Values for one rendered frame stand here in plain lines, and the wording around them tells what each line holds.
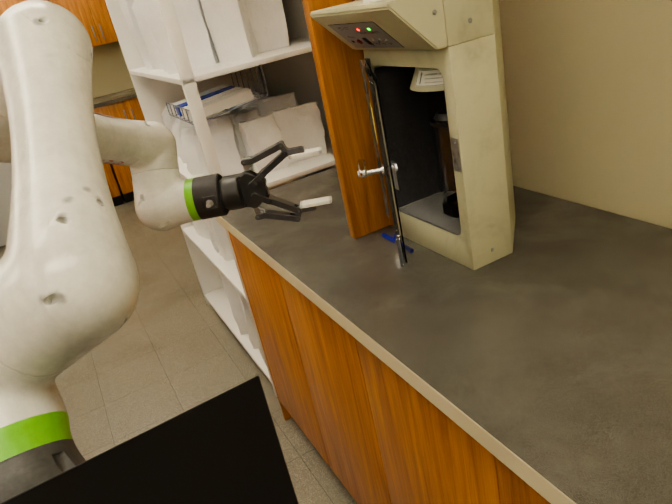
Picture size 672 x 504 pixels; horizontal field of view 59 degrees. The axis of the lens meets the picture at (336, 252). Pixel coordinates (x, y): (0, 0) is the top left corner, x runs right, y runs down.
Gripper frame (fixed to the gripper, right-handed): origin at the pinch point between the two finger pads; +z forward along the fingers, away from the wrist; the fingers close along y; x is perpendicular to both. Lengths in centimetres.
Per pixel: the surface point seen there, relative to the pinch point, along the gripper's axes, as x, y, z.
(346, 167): 22.8, -5.9, 5.7
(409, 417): -28, -44, 10
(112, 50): 493, 15, -215
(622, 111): 11, -1, 69
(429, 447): -33, -48, 13
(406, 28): -8.5, 26.6, 21.9
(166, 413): 87, -120, -94
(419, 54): 2.0, 20.4, 24.8
